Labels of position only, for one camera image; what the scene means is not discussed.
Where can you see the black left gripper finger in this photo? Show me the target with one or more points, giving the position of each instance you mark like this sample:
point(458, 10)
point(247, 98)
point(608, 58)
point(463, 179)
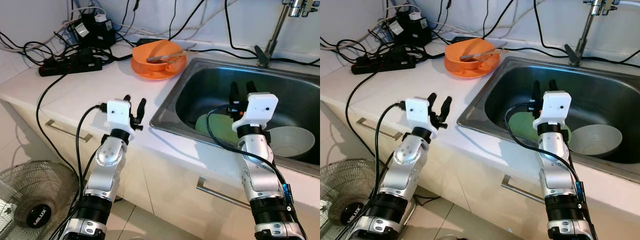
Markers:
point(445, 107)
point(127, 98)
point(141, 109)
point(431, 99)

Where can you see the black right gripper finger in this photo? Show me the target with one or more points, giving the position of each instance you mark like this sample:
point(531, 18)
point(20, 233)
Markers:
point(233, 92)
point(553, 86)
point(536, 90)
point(251, 88)

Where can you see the wooden chopsticks pair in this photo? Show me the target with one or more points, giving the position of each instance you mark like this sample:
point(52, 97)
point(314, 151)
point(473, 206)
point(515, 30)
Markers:
point(180, 53)
point(492, 52)

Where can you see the orange plastic bowl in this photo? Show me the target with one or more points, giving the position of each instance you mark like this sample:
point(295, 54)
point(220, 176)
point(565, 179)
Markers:
point(160, 47)
point(462, 46)

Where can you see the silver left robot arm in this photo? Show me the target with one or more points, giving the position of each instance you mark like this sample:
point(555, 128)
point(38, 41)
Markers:
point(405, 162)
point(111, 160)

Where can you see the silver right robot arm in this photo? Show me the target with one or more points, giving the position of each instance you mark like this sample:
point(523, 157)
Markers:
point(257, 175)
point(552, 170)

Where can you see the steel kitchen faucet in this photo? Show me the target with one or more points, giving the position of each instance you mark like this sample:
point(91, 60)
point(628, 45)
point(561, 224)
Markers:
point(574, 56)
point(262, 57)

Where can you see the white kitchen cabinet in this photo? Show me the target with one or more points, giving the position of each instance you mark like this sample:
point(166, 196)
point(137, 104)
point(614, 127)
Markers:
point(165, 175)
point(475, 170)

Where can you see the green plate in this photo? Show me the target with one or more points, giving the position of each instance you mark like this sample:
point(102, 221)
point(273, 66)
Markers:
point(225, 128)
point(522, 127)

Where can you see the stainless steel sink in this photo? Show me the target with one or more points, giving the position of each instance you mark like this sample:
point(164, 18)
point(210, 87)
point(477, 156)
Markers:
point(200, 90)
point(510, 85)

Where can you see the black power adapter brick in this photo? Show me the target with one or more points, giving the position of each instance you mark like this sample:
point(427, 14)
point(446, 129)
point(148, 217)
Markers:
point(147, 41)
point(462, 39)

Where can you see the black power strip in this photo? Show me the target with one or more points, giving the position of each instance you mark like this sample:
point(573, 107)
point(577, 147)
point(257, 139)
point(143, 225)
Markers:
point(70, 65)
point(382, 62)

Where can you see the white bowl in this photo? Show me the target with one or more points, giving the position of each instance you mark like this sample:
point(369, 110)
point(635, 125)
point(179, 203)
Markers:
point(597, 140)
point(292, 142)

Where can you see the black charger with white label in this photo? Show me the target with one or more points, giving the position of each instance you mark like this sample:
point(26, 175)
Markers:
point(410, 30)
point(95, 32)

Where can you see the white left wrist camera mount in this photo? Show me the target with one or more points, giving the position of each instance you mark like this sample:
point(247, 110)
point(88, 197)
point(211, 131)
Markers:
point(417, 110)
point(119, 112)

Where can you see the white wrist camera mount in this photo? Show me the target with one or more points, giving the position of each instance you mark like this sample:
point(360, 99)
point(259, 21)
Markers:
point(556, 105)
point(417, 110)
point(119, 112)
point(261, 106)

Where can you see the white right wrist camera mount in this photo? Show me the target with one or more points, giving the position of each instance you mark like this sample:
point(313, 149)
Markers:
point(261, 106)
point(556, 105)

